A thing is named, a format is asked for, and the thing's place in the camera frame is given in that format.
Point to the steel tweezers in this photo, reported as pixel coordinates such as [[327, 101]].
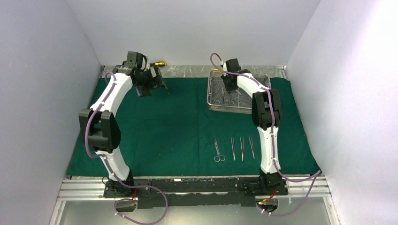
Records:
[[242, 146], [252, 146], [233, 149]]

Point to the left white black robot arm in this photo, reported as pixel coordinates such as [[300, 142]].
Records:
[[100, 130]]

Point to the aluminium front rail frame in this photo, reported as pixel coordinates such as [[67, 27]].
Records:
[[91, 189]]

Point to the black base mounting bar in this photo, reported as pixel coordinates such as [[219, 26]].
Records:
[[242, 190]]

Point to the steel surgical scissors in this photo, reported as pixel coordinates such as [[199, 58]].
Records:
[[219, 157]]

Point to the yellow black handled screwdriver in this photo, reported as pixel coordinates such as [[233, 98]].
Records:
[[158, 64]]

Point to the wire mesh instrument tray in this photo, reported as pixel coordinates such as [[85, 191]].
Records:
[[233, 102]]

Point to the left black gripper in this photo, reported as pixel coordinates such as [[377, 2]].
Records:
[[154, 82]]

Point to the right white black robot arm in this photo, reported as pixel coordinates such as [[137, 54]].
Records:
[[266, 115]]

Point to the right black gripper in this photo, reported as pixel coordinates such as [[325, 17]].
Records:
[[229, 82]]

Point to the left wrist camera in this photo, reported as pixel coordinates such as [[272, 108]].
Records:
[[139, 60]]

